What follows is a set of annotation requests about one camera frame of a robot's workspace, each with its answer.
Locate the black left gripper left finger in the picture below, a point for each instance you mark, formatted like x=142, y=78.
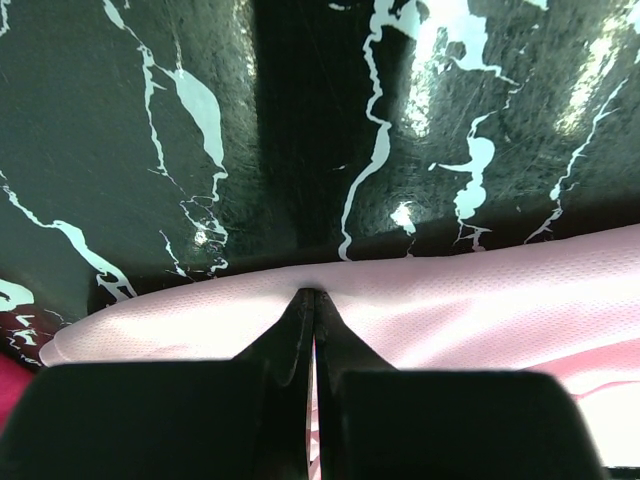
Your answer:
x=242, y=418

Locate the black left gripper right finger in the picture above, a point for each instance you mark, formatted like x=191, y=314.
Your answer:
x=379, y=422

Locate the pink t shirt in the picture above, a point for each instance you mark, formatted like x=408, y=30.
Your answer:
x=569, y=308

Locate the magenta folded t shirt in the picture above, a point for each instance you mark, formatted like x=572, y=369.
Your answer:
x=14, y=380

